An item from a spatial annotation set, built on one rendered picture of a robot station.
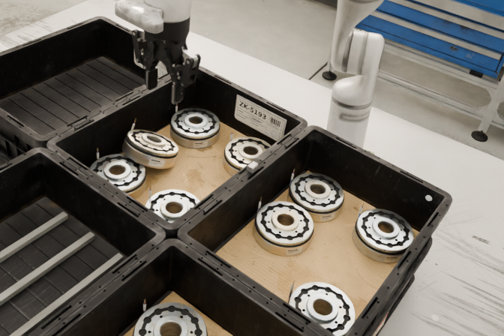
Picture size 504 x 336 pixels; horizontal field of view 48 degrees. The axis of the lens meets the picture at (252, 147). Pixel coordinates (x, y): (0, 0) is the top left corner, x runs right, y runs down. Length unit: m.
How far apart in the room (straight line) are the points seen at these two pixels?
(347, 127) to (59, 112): 0.63
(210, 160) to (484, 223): 0.65
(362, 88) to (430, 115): 1.83
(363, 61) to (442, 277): 0.47
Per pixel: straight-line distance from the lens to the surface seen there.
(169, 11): 0.90
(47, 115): 1.27
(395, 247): 1.02
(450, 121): 3.07
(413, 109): 3.06
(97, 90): 1.34
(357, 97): 1.25
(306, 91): 1.65
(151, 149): 1.07
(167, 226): 0.87
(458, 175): 1.51
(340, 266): 1.00
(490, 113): 2.95
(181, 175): 1.11
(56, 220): 1.02
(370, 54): 1.20
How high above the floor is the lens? 1.57
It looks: 38 degrees down
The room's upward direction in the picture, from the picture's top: 9 degrees clockwise
